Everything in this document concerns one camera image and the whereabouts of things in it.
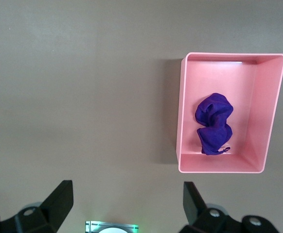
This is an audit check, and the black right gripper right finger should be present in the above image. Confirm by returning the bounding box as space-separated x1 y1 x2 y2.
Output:
178 181 276 233

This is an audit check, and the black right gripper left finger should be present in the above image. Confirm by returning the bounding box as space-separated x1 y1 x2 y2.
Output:
0 180 74 233

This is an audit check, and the purple cloth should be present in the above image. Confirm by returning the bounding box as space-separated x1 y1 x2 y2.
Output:
194 92 234 156

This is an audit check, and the pink plastic bin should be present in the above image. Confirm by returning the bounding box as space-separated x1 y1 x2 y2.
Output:
175 51 283 174

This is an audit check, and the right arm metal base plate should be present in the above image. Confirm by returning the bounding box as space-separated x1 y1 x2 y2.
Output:
85 220 140 233

